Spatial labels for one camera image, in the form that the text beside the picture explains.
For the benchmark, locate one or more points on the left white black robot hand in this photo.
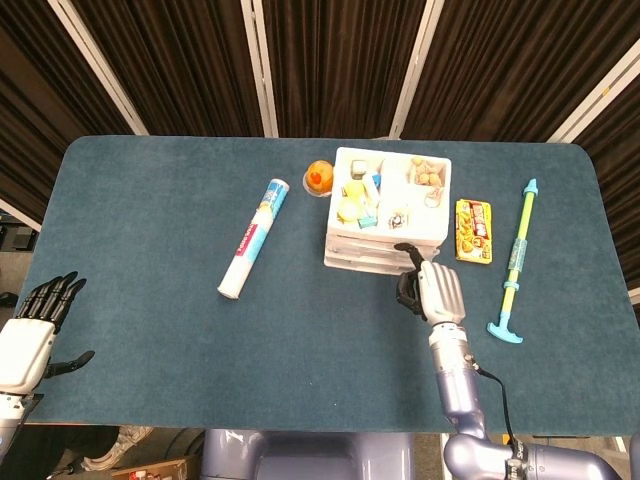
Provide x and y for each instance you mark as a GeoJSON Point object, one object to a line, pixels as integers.
{"type": "Point", "coordinates": [25, 350]}

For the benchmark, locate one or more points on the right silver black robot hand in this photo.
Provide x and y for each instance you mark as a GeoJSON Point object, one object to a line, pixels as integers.
{"type": "Point", "coordinates": [442, 295]}

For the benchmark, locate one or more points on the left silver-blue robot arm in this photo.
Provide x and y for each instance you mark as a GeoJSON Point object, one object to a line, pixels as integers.
{"type": "Point", "coordinates": [10, 420]}

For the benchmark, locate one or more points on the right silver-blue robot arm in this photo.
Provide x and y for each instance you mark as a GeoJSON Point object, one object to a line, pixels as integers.
{"type": "Point", "coordinates": [455, 380]}

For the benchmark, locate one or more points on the clear drawer holding marker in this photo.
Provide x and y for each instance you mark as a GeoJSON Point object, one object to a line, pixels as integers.
{"type": "Point", "coordinates": [360, 264]}

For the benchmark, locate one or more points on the clear drawer holding small boxes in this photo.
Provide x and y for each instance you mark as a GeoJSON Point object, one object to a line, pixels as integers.
{"type": "Point", "coordinates": [360, 251]}

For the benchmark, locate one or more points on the yellow snack box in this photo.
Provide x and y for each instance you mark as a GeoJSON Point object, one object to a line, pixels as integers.
{"type": "Point", "coordinates": [472, 230]}

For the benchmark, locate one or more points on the green blue water squirter toy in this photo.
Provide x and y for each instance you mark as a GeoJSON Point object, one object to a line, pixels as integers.
{"type": "Point", "coordinates": [517, 250]}

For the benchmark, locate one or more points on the small black white trinket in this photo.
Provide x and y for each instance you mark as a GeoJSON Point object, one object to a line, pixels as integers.
{"type": "Point", "coordinates": [398, 219]}

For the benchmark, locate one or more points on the small teal block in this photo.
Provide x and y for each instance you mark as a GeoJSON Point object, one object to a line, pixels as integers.
{"type": "Point", "coordinates": [367, 222]}

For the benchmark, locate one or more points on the beige plush toy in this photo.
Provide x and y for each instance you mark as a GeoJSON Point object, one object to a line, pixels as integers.
{"type": "Point", "coordinates": [425, 172]}

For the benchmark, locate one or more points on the blue table cloth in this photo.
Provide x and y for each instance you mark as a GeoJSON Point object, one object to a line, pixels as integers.
{"type": "Point", "coordinates": [150, 350]}

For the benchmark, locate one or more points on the white sneaker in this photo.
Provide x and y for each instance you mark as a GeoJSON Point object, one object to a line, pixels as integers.
{"type": "Point", "coordinates": [125, 440]}

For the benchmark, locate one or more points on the small grey cube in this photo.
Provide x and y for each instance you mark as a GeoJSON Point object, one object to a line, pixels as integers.
{"type": "Point", "coordinates": [359, 168]}

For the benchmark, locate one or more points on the orange fruit jelly cup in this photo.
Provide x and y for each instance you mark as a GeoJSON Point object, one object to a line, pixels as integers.
{"type": "Point", "coordinates": [319, 176]}

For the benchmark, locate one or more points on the brown cardboard box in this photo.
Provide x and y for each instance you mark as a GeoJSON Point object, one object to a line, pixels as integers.
{"type": "Point", "coordinates": [150, 470]}

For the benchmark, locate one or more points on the cling film roll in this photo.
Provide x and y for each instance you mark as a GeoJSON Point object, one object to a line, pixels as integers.
{"type": "Point", "coordinates": [255, 235]}

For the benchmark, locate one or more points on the silver-blue robot torso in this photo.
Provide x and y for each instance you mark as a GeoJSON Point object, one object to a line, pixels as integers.
{"type": "Point", "coordinates": [300, 455]}

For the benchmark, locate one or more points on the white compartment tray with snacks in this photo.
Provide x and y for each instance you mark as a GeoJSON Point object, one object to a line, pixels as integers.
{"type": "Point", "coordinates": [392, 187]}

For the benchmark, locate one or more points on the white metal frame post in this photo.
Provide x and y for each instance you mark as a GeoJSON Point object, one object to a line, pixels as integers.
{"type": "Point", "coordinates": [100, 70]}
{"type": "Point", "coordinates": [20, 215]}
{"type": "Point", "coordinates": [417, 70]}
{"type": "Point", "coordinates": [595, 95]}
{"type": "Point", "coordinates": [260, 70]}

